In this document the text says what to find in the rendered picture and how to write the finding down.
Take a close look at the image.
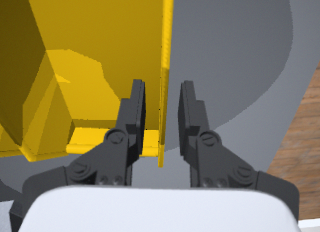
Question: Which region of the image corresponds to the yellow bin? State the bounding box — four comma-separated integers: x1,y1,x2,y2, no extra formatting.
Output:
0,0,174,167
0,124,24,157

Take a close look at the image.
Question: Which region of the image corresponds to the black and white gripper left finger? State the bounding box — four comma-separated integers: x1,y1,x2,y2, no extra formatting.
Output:
22,79,146,220

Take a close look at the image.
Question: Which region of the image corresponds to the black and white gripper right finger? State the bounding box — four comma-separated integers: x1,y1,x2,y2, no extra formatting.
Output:
178,81,300,224

